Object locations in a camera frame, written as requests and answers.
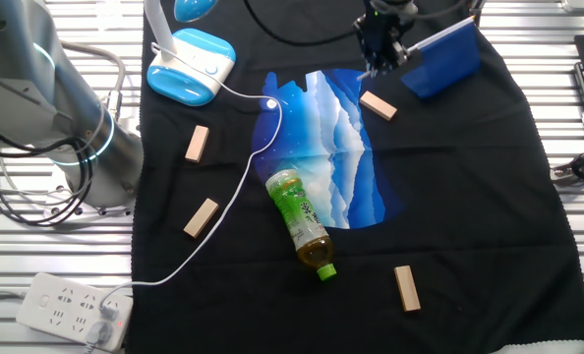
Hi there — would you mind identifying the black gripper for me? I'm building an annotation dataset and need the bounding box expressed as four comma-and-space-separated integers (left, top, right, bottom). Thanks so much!
353, 12, 411, 79

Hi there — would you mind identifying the blue flag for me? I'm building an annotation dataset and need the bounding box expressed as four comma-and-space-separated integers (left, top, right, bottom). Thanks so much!
356, 16, 483, 99

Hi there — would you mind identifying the wooden block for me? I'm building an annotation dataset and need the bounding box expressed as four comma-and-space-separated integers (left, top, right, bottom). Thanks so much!
182, 198, 220, 240
393, 265, 422, 313
359, 90, 399, 122
184, 124, 210, 164

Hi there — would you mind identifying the green tea bottle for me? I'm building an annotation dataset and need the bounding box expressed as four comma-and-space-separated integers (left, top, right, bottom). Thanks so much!
264, 168, 338, 282

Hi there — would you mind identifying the black cloth with mountain print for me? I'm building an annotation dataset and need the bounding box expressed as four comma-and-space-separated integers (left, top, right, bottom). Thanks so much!
124, 0, 584, 354

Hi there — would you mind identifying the blue and white desk lamp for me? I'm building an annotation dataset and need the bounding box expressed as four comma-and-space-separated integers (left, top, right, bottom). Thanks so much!
143, 0, 238, 108

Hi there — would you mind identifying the grey plug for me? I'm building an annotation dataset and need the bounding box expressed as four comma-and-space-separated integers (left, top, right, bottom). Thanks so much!
83, 322, 114, 354

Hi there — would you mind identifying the white power strip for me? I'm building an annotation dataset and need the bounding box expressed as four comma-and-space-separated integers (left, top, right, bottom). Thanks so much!
15, 272, 135, 353

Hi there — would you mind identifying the white lamp cable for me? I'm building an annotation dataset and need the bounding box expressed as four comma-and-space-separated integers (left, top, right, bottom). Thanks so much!
97, 41, 284, 321

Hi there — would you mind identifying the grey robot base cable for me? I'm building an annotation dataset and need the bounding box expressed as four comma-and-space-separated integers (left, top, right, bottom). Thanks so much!
58, 40, 127, 122

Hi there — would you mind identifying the black base cable bundle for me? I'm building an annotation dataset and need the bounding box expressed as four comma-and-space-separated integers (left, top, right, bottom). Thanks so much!
0, 117, 96, 228

